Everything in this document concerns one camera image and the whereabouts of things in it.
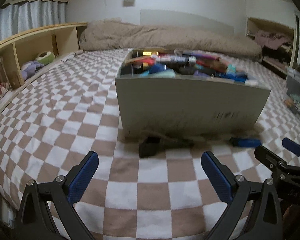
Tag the dark green clip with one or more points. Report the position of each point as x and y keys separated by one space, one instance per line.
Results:
x=177 y=143

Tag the light blue curtain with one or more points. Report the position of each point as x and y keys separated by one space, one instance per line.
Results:
x=16 y=18

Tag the wooden bedside shelf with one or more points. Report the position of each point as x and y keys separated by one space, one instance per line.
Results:
x=61 y=39

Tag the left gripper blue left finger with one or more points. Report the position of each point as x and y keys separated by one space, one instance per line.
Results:
x=34 y=220

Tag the white cardboard shoe box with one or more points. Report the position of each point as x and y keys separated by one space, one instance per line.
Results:
x=184 y=105

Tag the shiny blue lighter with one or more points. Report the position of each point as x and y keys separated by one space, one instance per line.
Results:
x=245 y=142

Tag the anime print white lighter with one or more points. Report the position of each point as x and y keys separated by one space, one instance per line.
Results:
x=176 y=59

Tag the black small box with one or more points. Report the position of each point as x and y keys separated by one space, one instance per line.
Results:
x=149 y=147

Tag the beige quilted duvet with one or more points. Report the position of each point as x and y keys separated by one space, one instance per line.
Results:
x=114 y=34

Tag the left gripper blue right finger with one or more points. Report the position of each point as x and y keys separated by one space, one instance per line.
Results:
x=264 y=220

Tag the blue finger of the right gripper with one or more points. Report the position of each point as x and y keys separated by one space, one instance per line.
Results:
x=291 y=146

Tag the checkered bed sheet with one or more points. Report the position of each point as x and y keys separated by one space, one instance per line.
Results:
x=72 y=109

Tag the green avocado plush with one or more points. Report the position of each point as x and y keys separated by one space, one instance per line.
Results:
x=45 y=57

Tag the purple plush toy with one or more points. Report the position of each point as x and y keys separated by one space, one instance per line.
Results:
x=29 y=69

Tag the clear plastic storage bin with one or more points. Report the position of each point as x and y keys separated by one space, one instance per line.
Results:
x=292 y=100

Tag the pink clothes pile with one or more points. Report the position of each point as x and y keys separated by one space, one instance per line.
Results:
x=271 y=40

